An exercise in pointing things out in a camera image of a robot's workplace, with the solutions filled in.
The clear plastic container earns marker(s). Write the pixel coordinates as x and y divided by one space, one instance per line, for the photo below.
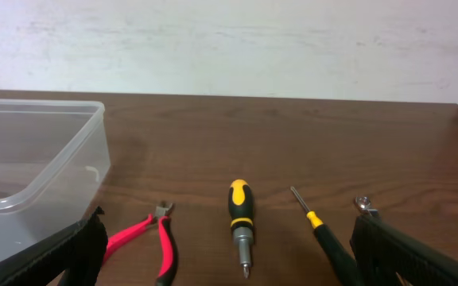
53 158

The slim yellow black screwdriver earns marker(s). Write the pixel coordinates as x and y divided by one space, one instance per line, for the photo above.
343 264

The small silver wrench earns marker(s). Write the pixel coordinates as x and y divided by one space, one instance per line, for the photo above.
364 206

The stubby yellow black screwdriver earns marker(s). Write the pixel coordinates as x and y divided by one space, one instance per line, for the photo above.
241 210

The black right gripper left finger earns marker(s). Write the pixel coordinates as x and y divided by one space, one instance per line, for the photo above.
75 254

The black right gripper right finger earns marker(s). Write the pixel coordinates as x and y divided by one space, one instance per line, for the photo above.
385 256

